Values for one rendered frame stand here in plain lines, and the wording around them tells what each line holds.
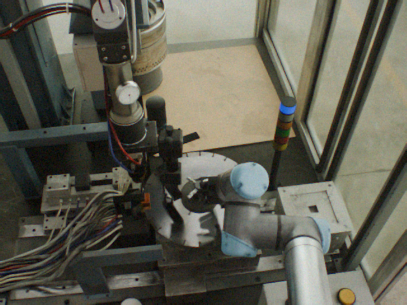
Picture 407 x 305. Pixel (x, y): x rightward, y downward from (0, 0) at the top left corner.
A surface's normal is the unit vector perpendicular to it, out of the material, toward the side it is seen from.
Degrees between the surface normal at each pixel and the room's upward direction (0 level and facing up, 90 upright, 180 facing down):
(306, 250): 21
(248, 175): 32
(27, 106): 90
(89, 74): 90
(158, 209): 0
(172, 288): 0
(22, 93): 90
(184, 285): 0
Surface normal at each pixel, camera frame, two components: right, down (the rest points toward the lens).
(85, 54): 0.13, 0.76
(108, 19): 0.09, 0.07
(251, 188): 0.26, -0.20
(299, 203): 0.00, -0.65
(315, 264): 0.29, -0.82
